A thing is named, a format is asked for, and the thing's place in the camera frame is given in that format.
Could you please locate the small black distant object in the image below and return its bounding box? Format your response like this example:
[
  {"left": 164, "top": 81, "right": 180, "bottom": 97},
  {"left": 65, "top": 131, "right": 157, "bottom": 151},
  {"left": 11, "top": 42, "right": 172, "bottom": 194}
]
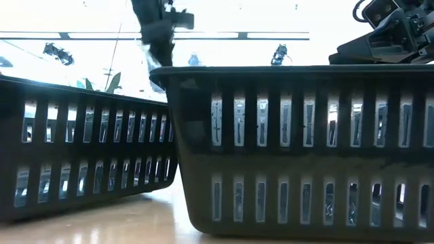
[{"left": 270, "top": 43, "right": 289, "bottom": 66}]

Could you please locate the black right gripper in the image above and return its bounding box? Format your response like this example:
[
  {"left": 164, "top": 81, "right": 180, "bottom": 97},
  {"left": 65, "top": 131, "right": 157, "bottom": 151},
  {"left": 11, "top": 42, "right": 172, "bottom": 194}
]
[{"left": 328, "top": 0, "right": 434, "bottom": 66}]

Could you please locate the green artificial plant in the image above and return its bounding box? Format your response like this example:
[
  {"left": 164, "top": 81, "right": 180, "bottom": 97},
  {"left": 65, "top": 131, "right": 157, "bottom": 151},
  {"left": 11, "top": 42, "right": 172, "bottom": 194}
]
[{"left": 76, "top": 71, "right": 123, "bottom": 95}]

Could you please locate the black slotted plastic basket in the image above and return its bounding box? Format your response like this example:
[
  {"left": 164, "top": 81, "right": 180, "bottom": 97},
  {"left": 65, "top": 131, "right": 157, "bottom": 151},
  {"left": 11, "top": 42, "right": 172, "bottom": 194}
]
[
  {"left": 149, "top": 64, "right": 434, "bottom": 243},
  {"left": 0, "top": 75, "right": 179, "bottom": 224}
]

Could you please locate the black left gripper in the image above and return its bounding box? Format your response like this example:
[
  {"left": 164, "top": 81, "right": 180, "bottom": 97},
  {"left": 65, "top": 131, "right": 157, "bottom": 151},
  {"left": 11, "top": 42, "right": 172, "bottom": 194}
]
[{"left": 130, "top": 0, "right": 195, "bottom": 68}]

